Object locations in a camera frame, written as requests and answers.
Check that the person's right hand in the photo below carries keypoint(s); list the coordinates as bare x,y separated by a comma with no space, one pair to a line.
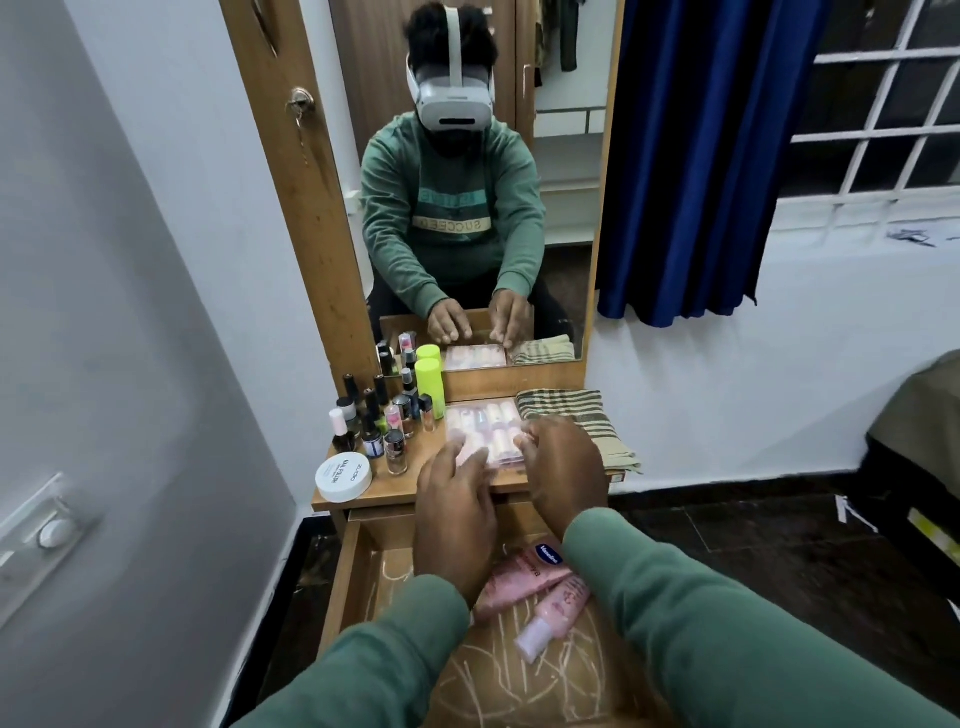
570,480

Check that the person's left hand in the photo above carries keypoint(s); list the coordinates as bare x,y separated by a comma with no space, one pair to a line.
454,525

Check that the person's right fingers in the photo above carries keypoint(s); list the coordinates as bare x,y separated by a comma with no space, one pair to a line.
541,442

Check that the person's left fingers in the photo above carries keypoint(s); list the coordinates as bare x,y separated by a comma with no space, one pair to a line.
448,465

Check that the clear case of pink nails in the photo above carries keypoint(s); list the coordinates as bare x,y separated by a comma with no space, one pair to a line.
486,424

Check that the person's right forearm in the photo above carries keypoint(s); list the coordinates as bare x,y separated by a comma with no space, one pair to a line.
697,630

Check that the person's left forearm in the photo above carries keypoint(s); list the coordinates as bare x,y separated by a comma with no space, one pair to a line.
382,660

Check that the striped folded towel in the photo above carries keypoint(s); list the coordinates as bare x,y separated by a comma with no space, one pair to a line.
581,420

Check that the group of nail polish bottles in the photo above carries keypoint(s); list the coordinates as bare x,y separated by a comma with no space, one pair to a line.
379,427

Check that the green plastic bottle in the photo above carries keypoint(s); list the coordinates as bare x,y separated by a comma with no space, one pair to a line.
430,382

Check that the white round jar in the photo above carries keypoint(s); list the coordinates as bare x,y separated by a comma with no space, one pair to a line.
343,478

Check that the pink lotion tube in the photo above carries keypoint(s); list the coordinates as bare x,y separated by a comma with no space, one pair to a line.
517,574

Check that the wooden drawer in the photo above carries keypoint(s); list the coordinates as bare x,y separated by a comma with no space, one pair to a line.
356,577

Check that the pink bottle with white cap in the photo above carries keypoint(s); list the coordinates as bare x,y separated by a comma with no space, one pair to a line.
555,611

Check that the brown patterned drawer liner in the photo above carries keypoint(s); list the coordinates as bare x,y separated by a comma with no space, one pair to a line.
510,682

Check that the wooden dressing table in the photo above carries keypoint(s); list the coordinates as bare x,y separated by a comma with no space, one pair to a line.
315,225

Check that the mirror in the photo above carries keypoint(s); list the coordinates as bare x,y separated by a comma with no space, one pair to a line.
559,150

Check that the white paper scrap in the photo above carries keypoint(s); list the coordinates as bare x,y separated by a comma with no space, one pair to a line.
851,511

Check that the blue curtain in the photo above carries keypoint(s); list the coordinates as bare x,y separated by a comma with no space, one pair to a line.
697,157

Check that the dark bag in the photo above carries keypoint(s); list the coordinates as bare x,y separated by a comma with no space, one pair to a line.
919,465

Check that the metal lock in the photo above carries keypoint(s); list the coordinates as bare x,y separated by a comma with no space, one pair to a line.
301,101

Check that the window with white grille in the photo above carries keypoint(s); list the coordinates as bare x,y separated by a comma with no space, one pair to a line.
877,97

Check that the white wall switch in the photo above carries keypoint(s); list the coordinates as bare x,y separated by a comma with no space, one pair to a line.
37,536

